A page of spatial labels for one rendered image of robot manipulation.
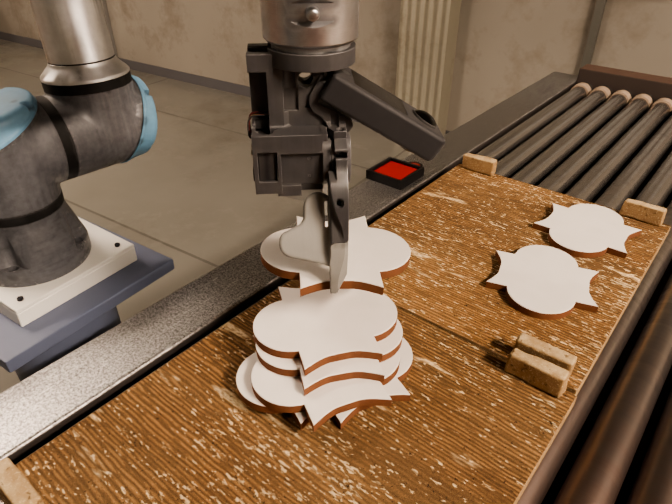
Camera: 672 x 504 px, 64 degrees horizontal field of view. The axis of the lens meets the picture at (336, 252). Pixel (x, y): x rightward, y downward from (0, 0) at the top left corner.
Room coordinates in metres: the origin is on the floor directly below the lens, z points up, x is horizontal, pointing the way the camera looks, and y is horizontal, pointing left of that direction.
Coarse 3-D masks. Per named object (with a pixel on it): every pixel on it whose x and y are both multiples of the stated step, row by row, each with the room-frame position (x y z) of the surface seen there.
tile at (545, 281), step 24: (504, 264) 0.57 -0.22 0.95; (528, 264) 0.57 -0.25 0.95; (552, 264) 0.57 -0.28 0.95; (576, 264) 0.57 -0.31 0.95; (504, 288) 0.53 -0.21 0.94; (528, 288) 0.52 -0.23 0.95; (552, 288) 0.52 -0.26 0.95; (576, 288) 0.52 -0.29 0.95; (528, 312) 0.49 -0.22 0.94; (552, 312) 0.48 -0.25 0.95
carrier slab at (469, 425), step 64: (192, 384) 0.38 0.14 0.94; (448, 384) 0.38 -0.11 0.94; (512, 384) 0.38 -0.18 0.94; (64, 448) 0.30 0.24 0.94; (128, 448) 0.30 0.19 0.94; (192, 448) 0.30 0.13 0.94; (256, 448) 0.30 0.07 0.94; (320, 448) 0.30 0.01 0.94; (384, 448) 0.30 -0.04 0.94; (448, 448) 0.30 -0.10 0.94; (512, 448) 0.30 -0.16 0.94
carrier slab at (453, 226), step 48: (432, 192) 0.79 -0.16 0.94; (480, 192) 0.79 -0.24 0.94; (528, 192) 0.79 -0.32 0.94; (432, 240) 0.65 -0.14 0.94; (480, 240) 0.65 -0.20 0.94; (528, 240) 0.65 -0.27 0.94; (384, 288) 0.54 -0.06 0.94; (432, 288) 0.54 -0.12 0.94; (480, 288) 0.54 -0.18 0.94; (624, 288) 0.54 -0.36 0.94; (480, 336) 0.45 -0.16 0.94; (576, 336) 0.45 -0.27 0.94; (576, 384) 0.38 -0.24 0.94
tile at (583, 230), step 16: (560, 208) 0.72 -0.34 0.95; (576, 208) 0.72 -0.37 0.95; (592, 208) 0.72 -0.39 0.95; (608, 208) 0.72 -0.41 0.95; (544, 224) 0.68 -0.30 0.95; (560, 224) 0.68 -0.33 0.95; (576, 224) 0.68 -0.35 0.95; (592, 224) 0.68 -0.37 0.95; (608, 224) 0.68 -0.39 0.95; (560, 240) 0.63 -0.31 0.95; (576, 240) 0.63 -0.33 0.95; (592, 240) 0.63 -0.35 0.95; (608, 240) 0.63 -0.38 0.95; (624, 240) 0.63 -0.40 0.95; (576, 256) 0.61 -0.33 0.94; (592, 256) 0.60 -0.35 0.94; (624, 256) 0.60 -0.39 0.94
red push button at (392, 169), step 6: (390, 162) 0.93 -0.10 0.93; (378, 168) 0.90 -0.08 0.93; (384, 168) 0.90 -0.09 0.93; (390, 168) 0.90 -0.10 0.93; (396, 168) 0.90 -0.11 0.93; (402, 168) 0.90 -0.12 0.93; (408, 168) 0.90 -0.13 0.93; (414, 168) 0.90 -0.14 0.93; (384, 174) 0.88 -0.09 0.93; (390, 174) 0.88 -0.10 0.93; (396, 174) 0.88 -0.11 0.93; (402, 174) 0.88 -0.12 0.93; (408, 174) 0.88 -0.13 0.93
